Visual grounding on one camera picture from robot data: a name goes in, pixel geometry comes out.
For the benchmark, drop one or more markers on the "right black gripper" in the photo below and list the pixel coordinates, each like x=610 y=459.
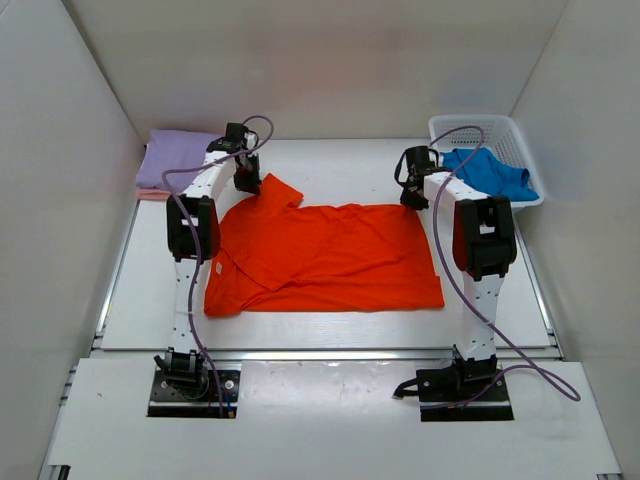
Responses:
x=407 y=201

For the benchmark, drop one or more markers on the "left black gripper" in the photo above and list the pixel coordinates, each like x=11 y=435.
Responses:
x=253 y=185

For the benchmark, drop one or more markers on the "orange t-shirt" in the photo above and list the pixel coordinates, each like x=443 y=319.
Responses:
x=279 y=255

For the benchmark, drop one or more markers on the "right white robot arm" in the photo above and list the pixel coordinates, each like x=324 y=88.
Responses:
x=483 y=248

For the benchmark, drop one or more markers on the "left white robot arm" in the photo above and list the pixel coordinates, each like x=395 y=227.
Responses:
x=194 y=238

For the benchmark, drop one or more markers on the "blue t-shirt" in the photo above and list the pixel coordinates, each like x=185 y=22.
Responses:
x=485 y=173

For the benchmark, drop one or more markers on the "folded purple t-shirt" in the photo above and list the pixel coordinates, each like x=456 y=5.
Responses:
x=171 y=149

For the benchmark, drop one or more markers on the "folded pink t-shirt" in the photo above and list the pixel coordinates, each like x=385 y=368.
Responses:
x=152 y=194

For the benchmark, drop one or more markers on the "white plastic basket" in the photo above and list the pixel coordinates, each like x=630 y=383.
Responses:
x=500 y=135

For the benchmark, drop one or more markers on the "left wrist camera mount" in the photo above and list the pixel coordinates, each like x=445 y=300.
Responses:
x=252 y=139

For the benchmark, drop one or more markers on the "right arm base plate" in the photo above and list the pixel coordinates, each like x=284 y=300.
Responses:
x=464 y=391

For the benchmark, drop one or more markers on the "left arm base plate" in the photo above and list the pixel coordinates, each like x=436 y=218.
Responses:
x=169 y=399

